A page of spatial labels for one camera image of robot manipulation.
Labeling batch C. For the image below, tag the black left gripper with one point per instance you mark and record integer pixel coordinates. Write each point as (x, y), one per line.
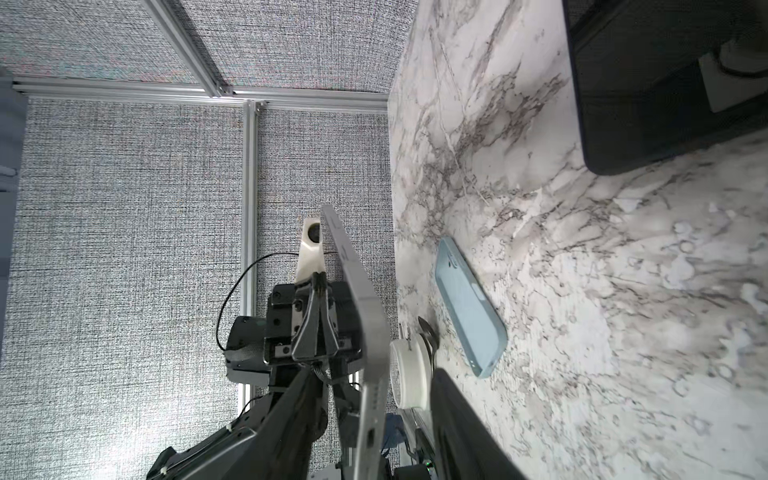
(314, 322)

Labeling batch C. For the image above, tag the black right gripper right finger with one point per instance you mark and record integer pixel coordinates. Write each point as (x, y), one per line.
(463, 446)

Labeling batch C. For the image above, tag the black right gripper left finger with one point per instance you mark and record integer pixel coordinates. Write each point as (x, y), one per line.
(280, 447)

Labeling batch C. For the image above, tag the light blue phone case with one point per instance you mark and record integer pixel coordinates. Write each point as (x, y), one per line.
(480, 330)

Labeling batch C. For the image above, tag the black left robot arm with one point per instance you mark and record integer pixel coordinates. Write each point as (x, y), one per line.
(213, 458)

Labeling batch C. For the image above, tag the white analog alarm clock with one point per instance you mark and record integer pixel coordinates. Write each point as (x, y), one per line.
(410, 373)

